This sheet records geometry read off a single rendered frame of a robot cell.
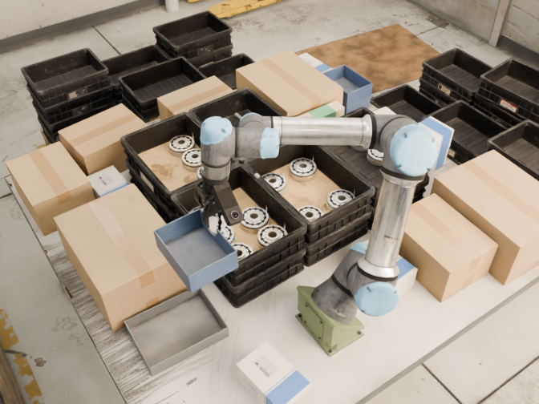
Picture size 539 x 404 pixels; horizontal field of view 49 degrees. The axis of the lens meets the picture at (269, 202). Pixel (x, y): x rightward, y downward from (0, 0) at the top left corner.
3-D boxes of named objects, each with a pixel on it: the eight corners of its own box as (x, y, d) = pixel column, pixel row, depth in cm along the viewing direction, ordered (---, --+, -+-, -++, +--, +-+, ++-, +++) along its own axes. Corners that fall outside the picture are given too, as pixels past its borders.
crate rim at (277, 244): (309, 231, 194) (309, 226, 193) (233, 273, 182) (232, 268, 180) (241, 167, 218) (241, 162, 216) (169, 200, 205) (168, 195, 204)
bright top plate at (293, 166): (322, 167, 225) (322, 167, 224) (302, 179, 220) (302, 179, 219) (302, 155, 230) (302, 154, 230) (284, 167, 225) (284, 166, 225)
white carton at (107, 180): (139, 208, 232) (136, 191, 225) (112, 222, 227) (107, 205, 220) (117, 181, 243) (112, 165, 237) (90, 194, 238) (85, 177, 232)
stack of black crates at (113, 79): (161, 90, 391) (153, 43, 367) (183, 112, 373) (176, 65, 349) (104, 111, 375) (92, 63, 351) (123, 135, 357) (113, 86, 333)
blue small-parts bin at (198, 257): (238, 267, 163) (237, 251, 158) (191, 292, 157) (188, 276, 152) (202, 224, 175) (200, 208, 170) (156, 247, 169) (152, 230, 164)
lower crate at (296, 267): (306, 271, 209) (308, 248, 200) (236, 313, 196) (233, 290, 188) (243, 207, 232) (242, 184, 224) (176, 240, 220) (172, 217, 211)
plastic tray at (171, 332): (200, 293, 202) (199, 284, 199) (229, 336, 190) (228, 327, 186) (126, 329, 192) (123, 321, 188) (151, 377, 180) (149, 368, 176)
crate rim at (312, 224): (376, 194, 207) (377, 189, 205) (309, 231, 194) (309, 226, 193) (305, 137, 230) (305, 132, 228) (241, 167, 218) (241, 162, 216)
